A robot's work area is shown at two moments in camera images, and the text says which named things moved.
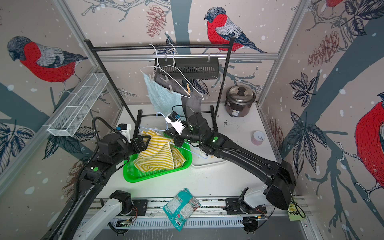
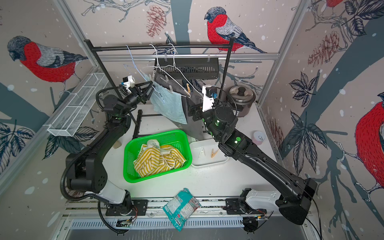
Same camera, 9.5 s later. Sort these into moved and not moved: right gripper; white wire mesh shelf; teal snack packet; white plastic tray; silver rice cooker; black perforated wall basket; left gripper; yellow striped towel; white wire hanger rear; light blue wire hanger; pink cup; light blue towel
Moved: light blue wire hanger; left gripper; right gripper; yellow striped towel
Not moved: silver rice cooker; white wire mesh shelf; white wire hanger rear; light blue towel; white plastic tray; pink cup; teal snack packet; black perforated wall basket
